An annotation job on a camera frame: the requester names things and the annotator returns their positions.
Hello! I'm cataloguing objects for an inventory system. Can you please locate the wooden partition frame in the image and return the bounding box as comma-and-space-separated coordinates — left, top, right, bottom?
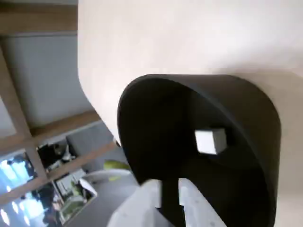
0, 0, 124, 227

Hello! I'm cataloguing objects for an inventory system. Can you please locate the white cube block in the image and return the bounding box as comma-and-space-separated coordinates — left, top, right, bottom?
194, 128, 227, 156

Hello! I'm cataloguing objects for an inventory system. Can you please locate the white office chair green cushion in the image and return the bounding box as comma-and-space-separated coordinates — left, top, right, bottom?
81, 159, 139, 190

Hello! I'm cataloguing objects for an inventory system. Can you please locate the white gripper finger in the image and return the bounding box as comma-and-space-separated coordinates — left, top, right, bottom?
108, 178, 163, 227
178, 177, 225, 227

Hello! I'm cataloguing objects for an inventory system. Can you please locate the black pot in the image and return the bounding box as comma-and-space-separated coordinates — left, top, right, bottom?
116, 73, 283, 227

